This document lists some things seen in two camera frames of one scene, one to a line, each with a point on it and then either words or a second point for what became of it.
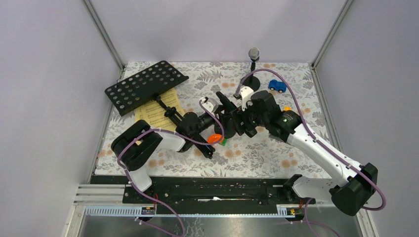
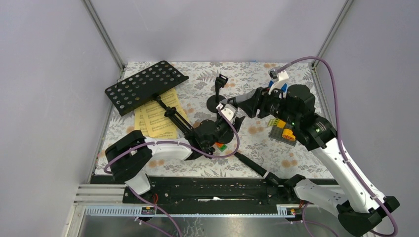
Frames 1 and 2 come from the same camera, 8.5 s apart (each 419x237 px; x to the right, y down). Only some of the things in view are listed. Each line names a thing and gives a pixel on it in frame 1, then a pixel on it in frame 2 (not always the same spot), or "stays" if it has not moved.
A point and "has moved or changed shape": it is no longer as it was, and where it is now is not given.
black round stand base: (229, 129) has moved or changed shape
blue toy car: (280, 86) stays
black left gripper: (214, 122) → (236, 122)
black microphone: (229, 106) has moved or changed shape
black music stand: (146, 84) stays
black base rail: (213, 190) stays
